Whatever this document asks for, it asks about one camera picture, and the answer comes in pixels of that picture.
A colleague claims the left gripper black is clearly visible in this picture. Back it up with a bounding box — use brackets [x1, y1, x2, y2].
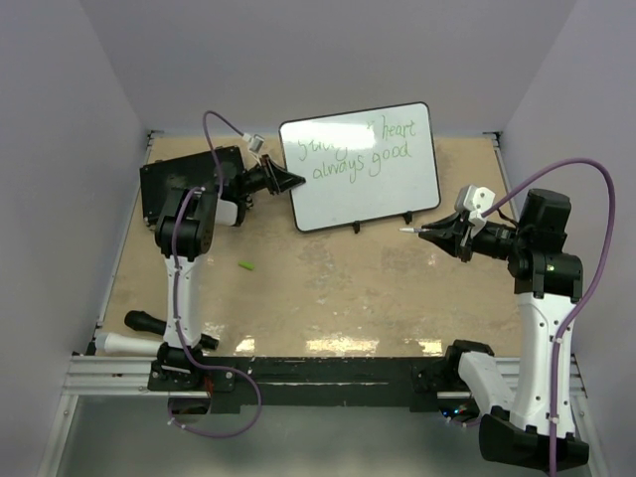
[236, 155, 305, 199]

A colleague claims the white whiteboard with dark frame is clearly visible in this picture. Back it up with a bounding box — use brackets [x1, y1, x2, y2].
[278, 101, 441, 233]

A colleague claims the green marker cap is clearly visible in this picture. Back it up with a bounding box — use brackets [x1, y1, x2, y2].
[238, 261, 255, 271]

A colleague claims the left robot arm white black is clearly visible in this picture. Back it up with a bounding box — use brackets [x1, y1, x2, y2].
[140, 147, 306, 390]

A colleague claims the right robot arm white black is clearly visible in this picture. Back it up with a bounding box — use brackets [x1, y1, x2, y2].
[418, 185, 589, 472]

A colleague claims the black flat case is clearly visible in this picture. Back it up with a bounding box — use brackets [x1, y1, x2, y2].
[139, 146, 253, 228]

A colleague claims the black white eraser tool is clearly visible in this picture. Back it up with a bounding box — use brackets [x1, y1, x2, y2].
[94, 309, 221, 356]

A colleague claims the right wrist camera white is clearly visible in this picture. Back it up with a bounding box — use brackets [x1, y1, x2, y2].
[454, 185, 496, 236]

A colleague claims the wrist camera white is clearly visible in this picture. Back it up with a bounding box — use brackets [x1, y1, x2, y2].
[454, 185, 496, 236]
[241, 133, 265, 156]

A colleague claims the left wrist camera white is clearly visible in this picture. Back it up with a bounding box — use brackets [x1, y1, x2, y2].
[241, 133, 265, 156]

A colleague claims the wire whiteboard stand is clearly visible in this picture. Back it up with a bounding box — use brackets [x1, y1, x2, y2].
[350, 211, 413, 235]

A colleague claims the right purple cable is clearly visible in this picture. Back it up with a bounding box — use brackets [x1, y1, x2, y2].
[481, 158, 617, 477]

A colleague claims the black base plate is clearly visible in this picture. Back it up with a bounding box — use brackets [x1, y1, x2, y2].
[148, 356, 472, 413]

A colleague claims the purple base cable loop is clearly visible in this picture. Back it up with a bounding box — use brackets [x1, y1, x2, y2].
[167, 367, 264, 440]

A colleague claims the aluminium front rail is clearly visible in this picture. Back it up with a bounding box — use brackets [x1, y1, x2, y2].
[62, 356, 586, 397]

